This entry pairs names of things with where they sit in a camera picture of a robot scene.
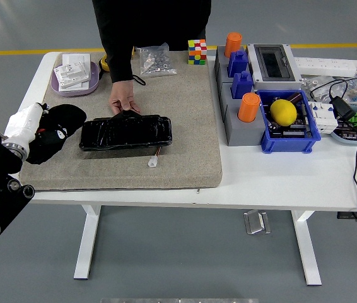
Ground white wall switch plate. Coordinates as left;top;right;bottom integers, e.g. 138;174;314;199
61;52;91;69
57;76;91;93

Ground white table leg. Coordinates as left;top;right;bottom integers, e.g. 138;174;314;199
291;210;322;287
73;205;102;280

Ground yellow lemon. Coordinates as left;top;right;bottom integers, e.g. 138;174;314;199
269;98;298;126

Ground blue block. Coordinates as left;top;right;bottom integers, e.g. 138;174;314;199
227;49;250;78
231;71;254;100

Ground clear bag of screws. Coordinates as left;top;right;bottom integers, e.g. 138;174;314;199
135;42;178;78

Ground purple tray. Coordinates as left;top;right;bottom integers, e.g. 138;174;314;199
50;61;100;97

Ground blue plastic bin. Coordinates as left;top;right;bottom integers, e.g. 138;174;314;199
255;89;322;155

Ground person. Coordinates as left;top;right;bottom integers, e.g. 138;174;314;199
91;0;213;53

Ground black power adapter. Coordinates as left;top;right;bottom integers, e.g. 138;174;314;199
329;96;356;121

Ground colourful puzzle cube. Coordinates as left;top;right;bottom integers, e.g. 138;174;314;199
187;39;208;66

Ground grey electrical box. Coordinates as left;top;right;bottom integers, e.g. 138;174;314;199
246;43;303;92

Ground orange cylinder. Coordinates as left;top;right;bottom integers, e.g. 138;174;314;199
224;32;243;59
237;92;261;122

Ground clear bags of parts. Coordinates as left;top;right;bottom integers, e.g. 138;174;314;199
301;74;357;105

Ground white wire connector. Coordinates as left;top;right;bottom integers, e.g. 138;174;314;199
147;146;163;168

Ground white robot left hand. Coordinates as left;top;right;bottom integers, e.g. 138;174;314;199
4;102;49;148

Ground grey-brown mat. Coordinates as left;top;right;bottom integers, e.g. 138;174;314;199
18;50;223;193

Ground dark circuit board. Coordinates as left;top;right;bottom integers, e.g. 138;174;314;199
268;119;312;139

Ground person's right hand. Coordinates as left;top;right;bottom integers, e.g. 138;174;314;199
108;79;142;115

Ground black cord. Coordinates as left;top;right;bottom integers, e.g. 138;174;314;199
309;72;357;222

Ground silver metal bracket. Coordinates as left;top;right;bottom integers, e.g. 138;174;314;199
243;210;271;235

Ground grey base block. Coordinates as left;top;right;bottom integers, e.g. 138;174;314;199
219;82;266;147
213;45;252;86

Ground yellow tape measure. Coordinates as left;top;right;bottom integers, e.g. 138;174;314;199
98;45;135;73

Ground white power strip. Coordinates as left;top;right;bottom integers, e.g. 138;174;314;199
293;56;357;78

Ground black panel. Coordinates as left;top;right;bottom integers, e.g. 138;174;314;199
78;110;173;152

